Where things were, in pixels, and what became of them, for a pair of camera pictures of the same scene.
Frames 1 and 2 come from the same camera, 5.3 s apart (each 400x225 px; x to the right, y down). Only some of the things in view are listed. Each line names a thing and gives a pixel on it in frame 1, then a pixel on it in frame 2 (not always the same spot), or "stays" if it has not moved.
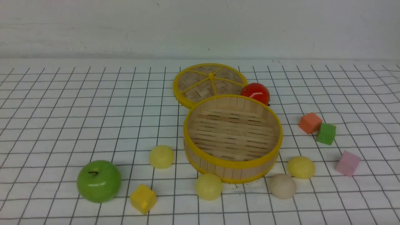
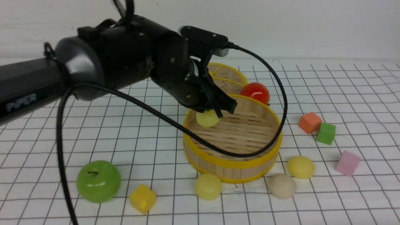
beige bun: x=282 y=186 stays
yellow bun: x=301 y=167 stays
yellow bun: x=161 y=156 → x=209 y=118
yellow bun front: x=208 y=186 stays
